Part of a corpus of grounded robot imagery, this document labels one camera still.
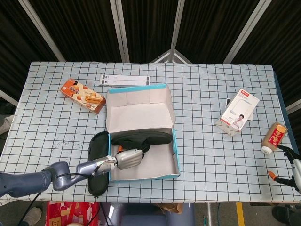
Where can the silver screen foot bracket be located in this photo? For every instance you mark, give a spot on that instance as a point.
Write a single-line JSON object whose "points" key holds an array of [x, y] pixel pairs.
{"points": [[162, 57]]}

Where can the blue checkered tablecloth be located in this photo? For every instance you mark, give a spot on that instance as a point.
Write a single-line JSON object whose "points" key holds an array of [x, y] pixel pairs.
{"points": [[211, 164]]}

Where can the white desk lamp box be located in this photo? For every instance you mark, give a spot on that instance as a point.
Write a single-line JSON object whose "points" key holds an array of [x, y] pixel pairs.
{"points": [[237, 110]]}

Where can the black rubber slipper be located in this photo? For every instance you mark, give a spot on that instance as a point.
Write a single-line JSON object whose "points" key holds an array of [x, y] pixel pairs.
{"points": [[141, 139], [98, 146]]}

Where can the grey shoe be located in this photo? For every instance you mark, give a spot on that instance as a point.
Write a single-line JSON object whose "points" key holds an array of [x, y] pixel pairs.
{"points": [[5, 124], [33, 216]]}

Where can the orange biscuit box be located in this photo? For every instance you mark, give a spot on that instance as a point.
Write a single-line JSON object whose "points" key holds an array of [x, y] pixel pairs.
{"points": [[82, 95]]}

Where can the light blue shoe box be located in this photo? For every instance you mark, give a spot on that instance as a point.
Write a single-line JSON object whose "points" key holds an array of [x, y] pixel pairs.
{"points": [[141, 113]]}

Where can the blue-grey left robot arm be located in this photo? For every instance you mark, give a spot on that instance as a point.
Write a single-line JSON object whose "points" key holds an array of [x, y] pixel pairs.
{"points": [[23, 183]]}

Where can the black folding screen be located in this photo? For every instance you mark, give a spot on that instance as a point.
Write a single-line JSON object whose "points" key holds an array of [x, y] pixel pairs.
{"points": [[82, 28]]}

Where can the red patterned bag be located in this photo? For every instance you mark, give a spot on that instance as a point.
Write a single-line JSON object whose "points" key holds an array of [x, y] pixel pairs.
{"points": [[70, 214]]}

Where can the brown bottle with orange label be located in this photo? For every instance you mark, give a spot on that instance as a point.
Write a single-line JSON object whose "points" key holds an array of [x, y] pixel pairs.
{"points": [[274, 139]]}

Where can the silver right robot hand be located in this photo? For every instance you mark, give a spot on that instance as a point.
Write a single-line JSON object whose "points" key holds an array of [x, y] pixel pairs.
{"points": [[297, 174]]}

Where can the white flat strip box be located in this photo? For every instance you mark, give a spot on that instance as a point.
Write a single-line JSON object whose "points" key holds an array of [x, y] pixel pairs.
{"points": [[127, 83]]}

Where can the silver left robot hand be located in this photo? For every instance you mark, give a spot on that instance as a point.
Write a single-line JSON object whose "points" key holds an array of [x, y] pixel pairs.
{"points": [[129, 160]]}

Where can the metal table leg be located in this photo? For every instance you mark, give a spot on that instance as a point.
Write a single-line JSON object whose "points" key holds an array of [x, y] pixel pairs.
{"points": [[209, 214]]}

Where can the white paper strip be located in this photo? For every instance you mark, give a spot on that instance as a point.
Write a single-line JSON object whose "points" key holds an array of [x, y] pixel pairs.
{"points": [[127, 77]]}

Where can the brown paper bag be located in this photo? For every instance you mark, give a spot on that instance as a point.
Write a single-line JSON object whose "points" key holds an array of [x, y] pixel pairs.
{"points": [[171, 207]]}

